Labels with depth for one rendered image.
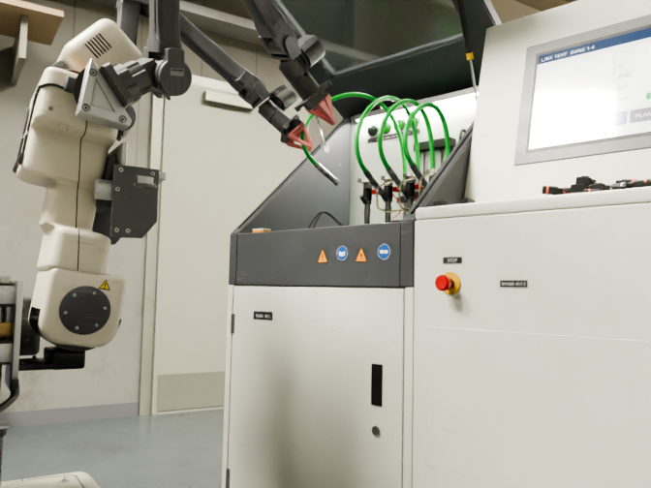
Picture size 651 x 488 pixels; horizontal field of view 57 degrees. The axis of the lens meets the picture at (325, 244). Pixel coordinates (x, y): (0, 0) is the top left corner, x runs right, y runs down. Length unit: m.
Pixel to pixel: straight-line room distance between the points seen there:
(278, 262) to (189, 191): 2.26
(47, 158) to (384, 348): 0.88
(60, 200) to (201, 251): 2.57
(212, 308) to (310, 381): 2.36
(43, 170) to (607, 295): 1.17
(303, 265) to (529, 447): 0.75
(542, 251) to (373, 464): 0.66
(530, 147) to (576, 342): 0.57
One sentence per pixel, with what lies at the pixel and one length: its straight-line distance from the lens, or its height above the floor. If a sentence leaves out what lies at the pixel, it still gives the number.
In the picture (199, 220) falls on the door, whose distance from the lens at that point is 3.95.
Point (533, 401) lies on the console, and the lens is 1.31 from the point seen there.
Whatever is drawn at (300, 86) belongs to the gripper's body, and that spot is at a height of 1.30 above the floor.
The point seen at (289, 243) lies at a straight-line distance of 1.71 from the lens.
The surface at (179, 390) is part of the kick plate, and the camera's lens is 3.94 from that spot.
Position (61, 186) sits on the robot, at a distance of 1.43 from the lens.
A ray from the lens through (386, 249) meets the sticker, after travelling 1.48.
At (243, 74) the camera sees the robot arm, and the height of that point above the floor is 1.43.
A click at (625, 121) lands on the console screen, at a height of 1.18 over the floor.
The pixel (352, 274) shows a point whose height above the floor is 0.82.
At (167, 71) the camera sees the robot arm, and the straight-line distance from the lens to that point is 1.34.
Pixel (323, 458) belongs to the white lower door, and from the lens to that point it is 1.66.
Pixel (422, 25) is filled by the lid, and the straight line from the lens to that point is 2.00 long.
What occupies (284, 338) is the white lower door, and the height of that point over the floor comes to 0.64.
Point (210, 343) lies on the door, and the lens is 3.98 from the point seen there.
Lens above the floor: 0.78
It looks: 4 degrees up
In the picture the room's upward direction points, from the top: 1 degrees clockwise
